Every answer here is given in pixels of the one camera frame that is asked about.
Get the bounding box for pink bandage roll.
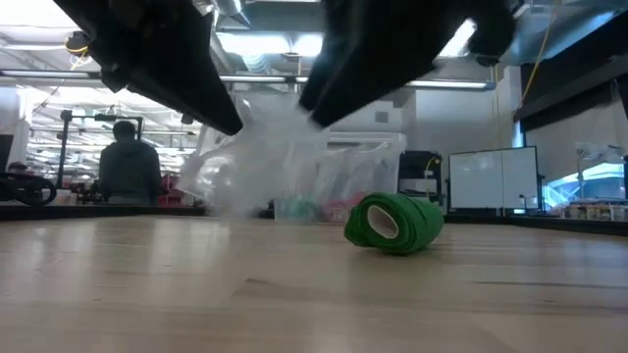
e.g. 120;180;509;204
322;198;352;222

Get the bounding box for white plastic bin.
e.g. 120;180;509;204
51;189;79;206

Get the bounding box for ceiling cable reel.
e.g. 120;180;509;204
65;29;94;70

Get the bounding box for black equipment cart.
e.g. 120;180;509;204
395;150;445;207

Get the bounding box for overhead LED light bar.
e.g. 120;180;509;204
0;70;497;92

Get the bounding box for teal bandage roll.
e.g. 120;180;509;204
284;195;320;222

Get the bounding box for clear plastic bag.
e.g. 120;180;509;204
175;93;408;221

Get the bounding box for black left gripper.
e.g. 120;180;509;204
52;0;245;137

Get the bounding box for black background gantry frame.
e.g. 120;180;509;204
57;110;144;205

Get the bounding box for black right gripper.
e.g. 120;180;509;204
297;0;517;129

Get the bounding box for clear plastic storage box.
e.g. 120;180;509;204
273;130;408;225

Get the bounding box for yellow cable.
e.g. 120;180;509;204
518;0;561;108

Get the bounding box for red storage bins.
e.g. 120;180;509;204
157;174;186;207

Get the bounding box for shelf of small items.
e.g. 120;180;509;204
558;198;628;223

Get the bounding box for green elastic bandage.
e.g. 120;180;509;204
342;191;445;256

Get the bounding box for black curved equipment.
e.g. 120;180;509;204
0;171;59;206

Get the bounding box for white rolling whiteboard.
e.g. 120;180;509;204
448;145;541;212

